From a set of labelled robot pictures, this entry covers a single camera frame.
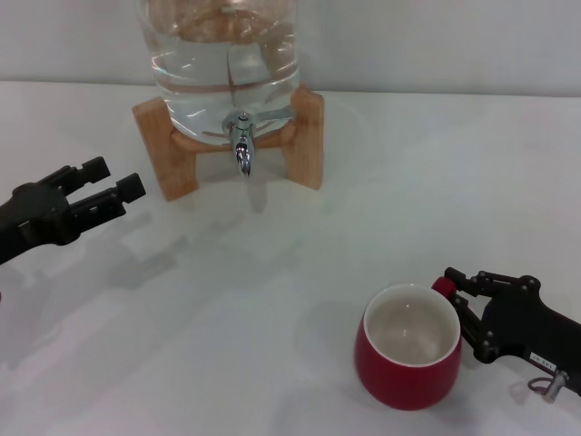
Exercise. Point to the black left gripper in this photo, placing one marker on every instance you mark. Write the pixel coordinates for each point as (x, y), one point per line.
(36, 218)

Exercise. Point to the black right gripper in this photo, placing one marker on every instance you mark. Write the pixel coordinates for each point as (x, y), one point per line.
(513, 322)

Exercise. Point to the red ceramic cup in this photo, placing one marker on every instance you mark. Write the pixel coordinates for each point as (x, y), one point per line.
(399, 381)

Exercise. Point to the chrome faucet with lever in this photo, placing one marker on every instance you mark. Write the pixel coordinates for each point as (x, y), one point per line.
(243, 152)

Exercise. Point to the wooden jar stand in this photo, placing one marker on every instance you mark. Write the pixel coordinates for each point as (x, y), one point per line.
(154, 136)

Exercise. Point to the clear glass water jar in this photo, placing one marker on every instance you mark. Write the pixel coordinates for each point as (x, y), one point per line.
(204, 68)

